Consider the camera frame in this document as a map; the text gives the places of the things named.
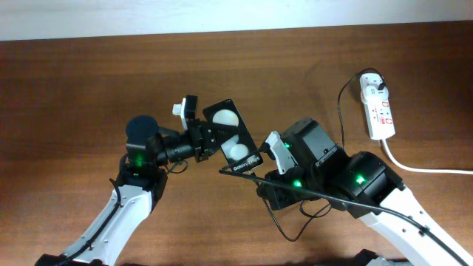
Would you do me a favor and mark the white power strip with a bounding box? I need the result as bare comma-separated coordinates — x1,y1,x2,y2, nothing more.
358,72,396,141

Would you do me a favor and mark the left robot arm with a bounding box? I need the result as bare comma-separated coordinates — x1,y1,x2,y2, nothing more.
36,115,239,265

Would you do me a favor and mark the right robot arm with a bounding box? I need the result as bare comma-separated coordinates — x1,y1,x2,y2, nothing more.
257,118,472,265

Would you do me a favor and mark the thick white power cord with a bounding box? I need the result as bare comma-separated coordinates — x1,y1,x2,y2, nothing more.
379,138,473,175

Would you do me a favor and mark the white charger plug adapter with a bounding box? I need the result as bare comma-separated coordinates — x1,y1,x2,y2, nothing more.
360,73,389,104

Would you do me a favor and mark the black Galaxy flip smartphone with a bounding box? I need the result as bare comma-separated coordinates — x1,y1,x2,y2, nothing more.
203,99,263,173

